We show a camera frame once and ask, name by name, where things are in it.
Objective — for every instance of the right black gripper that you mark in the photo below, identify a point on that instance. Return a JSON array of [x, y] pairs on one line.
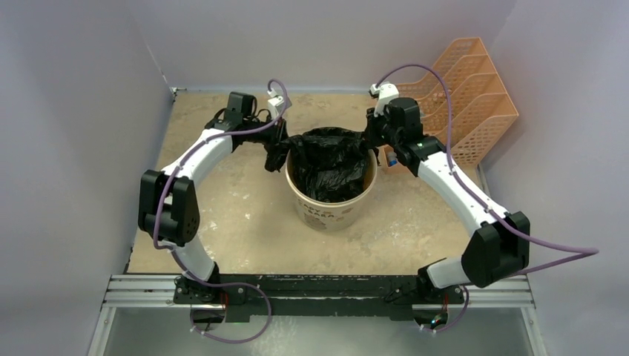
[[373, 123]]

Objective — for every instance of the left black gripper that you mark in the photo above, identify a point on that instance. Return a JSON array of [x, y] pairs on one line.
[[277, 132]]

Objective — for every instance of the black plastic trash bag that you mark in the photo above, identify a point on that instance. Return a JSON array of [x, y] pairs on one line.
[[329, 162]]

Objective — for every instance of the orange plastic file organizer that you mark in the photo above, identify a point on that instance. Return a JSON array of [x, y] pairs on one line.
[[482, 109]]

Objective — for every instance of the beige round trash bin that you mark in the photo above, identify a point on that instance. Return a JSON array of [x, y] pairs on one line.
[[332, 216]]

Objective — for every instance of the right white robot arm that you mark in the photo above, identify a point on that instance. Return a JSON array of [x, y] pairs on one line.
[[496, 248]]

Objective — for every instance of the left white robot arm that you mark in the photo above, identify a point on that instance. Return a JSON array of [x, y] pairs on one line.
[[168, 205]]

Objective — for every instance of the blue small bottle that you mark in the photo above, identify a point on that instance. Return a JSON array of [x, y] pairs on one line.
[[391, 159]]

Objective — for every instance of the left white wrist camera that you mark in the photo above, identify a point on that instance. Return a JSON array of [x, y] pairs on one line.
[[277, 104]]

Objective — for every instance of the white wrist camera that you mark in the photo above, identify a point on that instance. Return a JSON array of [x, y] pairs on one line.
[[384, 94], [277, 104]]

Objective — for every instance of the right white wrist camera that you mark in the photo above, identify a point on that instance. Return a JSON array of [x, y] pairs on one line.
[[384, 94]]

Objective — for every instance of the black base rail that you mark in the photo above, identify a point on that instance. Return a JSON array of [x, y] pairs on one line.
[[397, 297]]

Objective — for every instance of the aluminium frame rail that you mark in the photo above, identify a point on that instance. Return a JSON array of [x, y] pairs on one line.
[[142, 291]]

